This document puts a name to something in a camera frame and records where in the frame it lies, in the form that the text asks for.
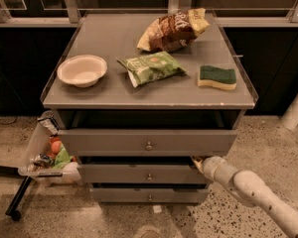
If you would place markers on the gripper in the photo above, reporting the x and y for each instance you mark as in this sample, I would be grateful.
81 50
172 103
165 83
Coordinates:
209 168

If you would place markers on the grey drawer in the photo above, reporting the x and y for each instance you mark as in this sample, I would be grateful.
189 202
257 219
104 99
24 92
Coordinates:
147 142
149 195
140 174

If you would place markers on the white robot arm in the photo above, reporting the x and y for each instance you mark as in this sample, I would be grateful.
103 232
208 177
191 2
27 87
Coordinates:
248 187

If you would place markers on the grey bottom drawer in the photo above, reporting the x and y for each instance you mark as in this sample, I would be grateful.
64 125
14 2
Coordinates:
149 195

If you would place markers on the grey drawer cabinet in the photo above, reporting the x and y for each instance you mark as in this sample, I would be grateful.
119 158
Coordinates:
173 103

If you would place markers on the grey top drawer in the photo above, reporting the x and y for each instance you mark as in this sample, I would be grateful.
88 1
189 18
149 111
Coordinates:
147 142

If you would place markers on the green yellow sponge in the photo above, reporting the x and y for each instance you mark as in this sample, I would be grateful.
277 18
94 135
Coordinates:
216 77

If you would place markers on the white pole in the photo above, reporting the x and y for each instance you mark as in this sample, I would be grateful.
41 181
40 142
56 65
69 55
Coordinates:
290 118

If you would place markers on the green chip bag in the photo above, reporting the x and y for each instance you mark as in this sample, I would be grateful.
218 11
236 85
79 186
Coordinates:
149 68

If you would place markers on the brown chip bag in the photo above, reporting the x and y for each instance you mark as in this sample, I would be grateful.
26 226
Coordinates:
173 32

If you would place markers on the green packet in bin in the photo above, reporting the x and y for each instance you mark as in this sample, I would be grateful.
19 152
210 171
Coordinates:
62 159

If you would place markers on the orange fruit in bin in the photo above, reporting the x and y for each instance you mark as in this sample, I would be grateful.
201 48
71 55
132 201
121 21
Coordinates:
56 147

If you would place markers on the white paper bowl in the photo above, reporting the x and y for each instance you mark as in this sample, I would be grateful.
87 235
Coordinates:
82 71

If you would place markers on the black wheeled leg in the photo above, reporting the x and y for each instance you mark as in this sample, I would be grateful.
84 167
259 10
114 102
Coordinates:
12 210

